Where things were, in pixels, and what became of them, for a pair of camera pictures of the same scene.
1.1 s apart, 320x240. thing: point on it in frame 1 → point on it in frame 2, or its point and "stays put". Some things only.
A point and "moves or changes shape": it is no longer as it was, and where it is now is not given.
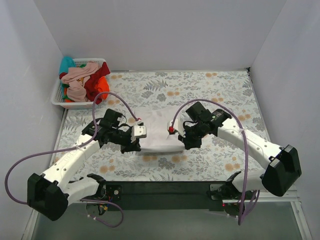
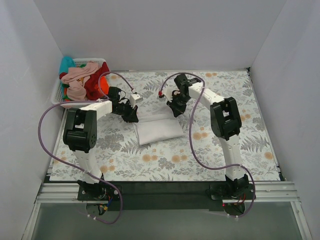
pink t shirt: (75, 78) stays put
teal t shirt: (66, 62) stays put
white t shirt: (158, 138) moves or changes shape
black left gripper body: (132, 144) → (128, 113)
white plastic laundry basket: (57, 98) stays put
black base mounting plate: (165, 195) stays put
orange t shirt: (104, 86) stays put
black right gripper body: (186, 139) → (175, 106)
